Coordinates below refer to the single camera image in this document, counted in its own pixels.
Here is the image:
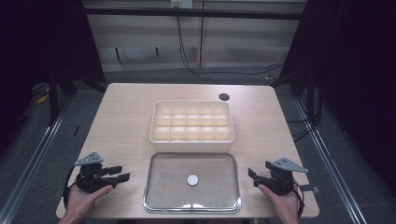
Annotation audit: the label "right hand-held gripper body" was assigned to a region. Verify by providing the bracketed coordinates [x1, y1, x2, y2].
[258, 157, 309, 197]

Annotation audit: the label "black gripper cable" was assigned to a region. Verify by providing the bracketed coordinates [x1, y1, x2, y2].
[291, 181, 305, 219]
[63, 165, 78, 210]

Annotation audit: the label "metal floor rail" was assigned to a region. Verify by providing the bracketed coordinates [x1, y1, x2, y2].
[293, 97, 370, 224]
[0, 96, 74, 224]

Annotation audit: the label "black horizontal frame bar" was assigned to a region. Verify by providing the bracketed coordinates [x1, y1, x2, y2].
[83, 7, 304, 21]

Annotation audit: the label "long black wall cable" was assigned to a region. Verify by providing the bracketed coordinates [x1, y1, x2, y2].
[175, 14, 285, 85]

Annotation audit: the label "black metal stand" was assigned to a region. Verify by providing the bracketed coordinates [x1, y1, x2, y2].
[47, 69, 107, 127]
[270, 69, 316, 117]

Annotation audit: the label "white compartment organizer box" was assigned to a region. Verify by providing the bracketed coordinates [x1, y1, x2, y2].
[148, 99, 235, 154]

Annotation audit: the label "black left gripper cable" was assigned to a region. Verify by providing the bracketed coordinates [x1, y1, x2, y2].
[63, 165, 78, 210]

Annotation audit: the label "black curtain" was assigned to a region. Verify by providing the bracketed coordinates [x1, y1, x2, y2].
[0, 0, 106, 150]
[279, 0, 396, 190]

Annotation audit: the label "black floor cables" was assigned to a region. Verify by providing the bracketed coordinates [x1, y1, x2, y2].
[286, 92, 323, 144]

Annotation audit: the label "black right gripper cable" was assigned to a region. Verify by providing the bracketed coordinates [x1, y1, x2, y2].
[291, 181, 305, 219]

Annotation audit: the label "person's right hand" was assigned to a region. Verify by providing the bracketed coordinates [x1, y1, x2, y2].
[257, 183, 301, 220]

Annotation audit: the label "white wall power outlet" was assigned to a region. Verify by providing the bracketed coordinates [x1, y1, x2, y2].
[169, 0, 194, 9]

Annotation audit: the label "person's left hand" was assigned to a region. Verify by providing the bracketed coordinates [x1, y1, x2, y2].
[64, 183, 115, 220]

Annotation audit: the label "clear plastic tray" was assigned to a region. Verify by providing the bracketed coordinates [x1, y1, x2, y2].
[142, 151, 243, 215]

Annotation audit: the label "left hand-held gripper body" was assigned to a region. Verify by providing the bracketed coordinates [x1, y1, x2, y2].
[74, 151, 120, 194]

